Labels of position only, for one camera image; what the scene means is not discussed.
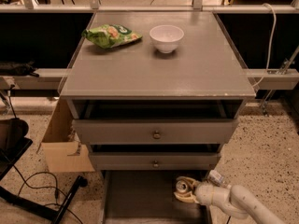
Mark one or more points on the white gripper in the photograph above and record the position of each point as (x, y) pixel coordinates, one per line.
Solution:
(205, 192)

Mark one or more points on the orange soda can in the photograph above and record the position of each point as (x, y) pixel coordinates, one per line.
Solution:
(182, 187)

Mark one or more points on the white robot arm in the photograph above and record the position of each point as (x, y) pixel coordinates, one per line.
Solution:
(235, 201)

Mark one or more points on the bottom grey open drawer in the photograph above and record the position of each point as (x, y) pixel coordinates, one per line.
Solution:
(147, 197)

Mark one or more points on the middle grey drawer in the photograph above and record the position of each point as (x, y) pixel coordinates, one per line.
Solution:
(154, 161)

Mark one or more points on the top grey drawer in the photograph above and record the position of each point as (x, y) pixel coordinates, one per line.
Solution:
(166, 132)

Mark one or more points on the plastic water bottle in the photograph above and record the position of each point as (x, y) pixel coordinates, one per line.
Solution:
(217, 179)

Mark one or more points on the cardboard box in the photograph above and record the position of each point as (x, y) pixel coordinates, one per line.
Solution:
(63, 151)

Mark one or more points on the white bowl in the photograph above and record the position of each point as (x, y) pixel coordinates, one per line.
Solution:
(166, 38)

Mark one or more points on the green chip bag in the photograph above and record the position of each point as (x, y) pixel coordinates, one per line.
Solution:
(108, 36)

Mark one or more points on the metal frame rail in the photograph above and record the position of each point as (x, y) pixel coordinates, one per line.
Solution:
(146, 7)

